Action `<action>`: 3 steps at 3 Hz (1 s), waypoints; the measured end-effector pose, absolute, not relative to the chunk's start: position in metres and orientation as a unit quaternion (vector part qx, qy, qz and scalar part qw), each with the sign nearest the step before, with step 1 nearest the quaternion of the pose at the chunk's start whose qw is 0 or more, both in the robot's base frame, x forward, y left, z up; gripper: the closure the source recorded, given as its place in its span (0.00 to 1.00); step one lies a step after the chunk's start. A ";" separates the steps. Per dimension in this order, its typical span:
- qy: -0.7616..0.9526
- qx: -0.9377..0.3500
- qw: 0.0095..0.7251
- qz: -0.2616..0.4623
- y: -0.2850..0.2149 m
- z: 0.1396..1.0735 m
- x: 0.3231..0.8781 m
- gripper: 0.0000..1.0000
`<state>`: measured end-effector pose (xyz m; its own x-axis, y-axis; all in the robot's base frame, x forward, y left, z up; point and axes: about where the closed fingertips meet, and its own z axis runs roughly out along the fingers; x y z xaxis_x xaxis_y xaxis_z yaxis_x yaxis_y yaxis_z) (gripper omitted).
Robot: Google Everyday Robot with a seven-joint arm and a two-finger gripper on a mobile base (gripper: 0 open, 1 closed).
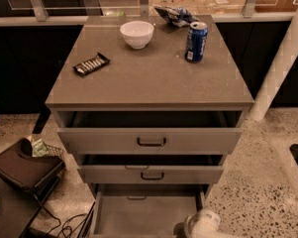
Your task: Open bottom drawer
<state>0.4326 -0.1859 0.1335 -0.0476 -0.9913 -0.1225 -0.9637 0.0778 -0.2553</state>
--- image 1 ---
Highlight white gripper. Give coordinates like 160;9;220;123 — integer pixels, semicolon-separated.
184;209;221;238

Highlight grey bottom drawer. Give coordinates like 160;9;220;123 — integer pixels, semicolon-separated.
88;184;208;238

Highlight grey drawer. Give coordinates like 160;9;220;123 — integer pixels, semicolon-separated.
88;184;208;238
58;111;241;155
78;155;224;184

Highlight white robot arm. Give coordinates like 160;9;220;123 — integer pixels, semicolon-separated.
184;209;245;238

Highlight grey middle drawer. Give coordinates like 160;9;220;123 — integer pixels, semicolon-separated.
78;155;224;184

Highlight grey drawer cabinet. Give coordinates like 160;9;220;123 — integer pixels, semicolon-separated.
45;14;255;200

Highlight grey top drawer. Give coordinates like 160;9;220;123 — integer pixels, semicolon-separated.
58;111;241;155

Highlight blue soda can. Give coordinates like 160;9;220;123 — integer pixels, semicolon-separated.
185;22;208;62

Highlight black snack bar wrapper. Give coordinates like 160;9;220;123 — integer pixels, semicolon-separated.
73;53;110;76

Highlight white bowl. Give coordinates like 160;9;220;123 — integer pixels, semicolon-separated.
120;21;154;49

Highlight blue chip bag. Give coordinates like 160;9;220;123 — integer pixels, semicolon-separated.
154;6;198;27

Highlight black floor cables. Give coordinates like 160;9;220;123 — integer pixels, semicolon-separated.
39;205;95;238

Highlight wire basket with green packet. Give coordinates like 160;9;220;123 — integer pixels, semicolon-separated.
28;136;63;159

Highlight white diagonal post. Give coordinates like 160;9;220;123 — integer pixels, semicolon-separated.
248;9;298;121

